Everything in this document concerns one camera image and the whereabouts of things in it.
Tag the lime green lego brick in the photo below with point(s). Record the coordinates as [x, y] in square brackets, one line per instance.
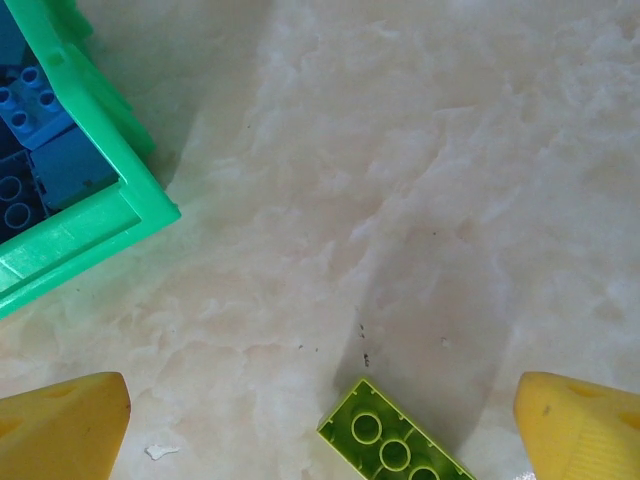
[385, 440]

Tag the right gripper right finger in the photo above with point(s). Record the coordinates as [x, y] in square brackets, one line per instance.
[585, 435]

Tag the small blue lego brick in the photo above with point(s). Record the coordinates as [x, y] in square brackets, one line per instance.
[30, 107]

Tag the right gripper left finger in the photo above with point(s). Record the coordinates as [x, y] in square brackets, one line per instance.
[60, 430]

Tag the green plastic bin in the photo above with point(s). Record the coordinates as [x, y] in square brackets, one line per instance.
[145, 200]

